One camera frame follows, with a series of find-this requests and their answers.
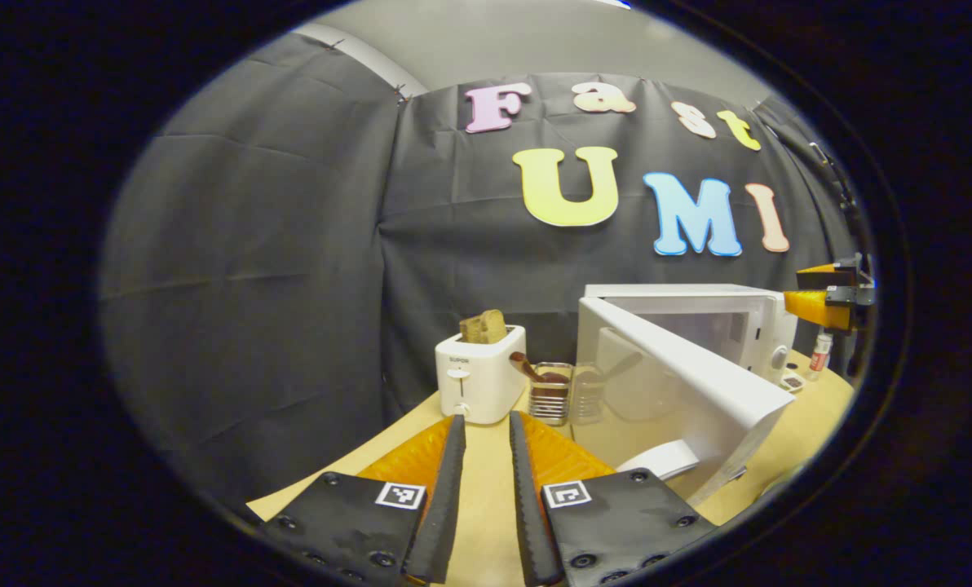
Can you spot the white divided bean dish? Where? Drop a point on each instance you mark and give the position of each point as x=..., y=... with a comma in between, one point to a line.
x=793, y=382

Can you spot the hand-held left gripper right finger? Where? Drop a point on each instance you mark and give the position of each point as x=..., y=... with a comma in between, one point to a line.
x=525, y=505

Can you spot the glass utensil holder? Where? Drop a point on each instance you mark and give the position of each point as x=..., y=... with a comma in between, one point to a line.
x=550, y=403

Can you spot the brown bread slice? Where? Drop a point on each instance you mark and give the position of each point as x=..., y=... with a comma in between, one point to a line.
x=484, y=328

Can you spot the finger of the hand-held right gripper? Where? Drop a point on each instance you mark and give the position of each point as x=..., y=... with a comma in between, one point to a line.
x=824, y=275
x=816, y=308

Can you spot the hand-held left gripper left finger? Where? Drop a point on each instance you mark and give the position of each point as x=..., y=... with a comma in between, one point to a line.
x=445, y=505

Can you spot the clear plastic bottle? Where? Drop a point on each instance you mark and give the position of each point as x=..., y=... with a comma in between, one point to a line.
x=819, y=359

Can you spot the wooden spoon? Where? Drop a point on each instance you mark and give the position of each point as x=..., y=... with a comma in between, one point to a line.
x=527, y=365

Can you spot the white toaster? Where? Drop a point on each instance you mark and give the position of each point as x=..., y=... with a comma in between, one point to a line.
x=486, y=375

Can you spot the white microwave oven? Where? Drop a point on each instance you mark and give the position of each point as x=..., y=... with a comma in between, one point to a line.
x=698, y=383

